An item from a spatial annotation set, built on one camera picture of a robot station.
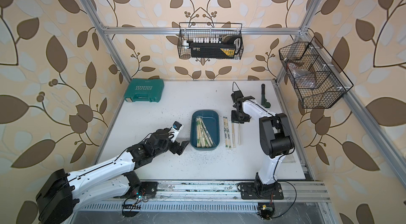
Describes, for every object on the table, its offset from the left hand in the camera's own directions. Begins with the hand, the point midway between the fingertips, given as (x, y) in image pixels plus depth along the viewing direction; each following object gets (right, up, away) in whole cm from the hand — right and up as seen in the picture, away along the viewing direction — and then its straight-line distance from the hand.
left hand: (182, 136), depth 80 cm
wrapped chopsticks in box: (+11, -4, +11) cm, 15 cm away
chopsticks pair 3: (+31, -1, +8) cm, 32 cm away
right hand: (+32, +6, +15) cm, 36 cm away
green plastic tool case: (-33, +25, +29) cm, 51 cm away
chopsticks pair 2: (+28, -2, +12) cm, 31 cm away
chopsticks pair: (+25, -4, +11) cm, 27 cm away
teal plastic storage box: (+15, +6, +18) cm, 25 cm away
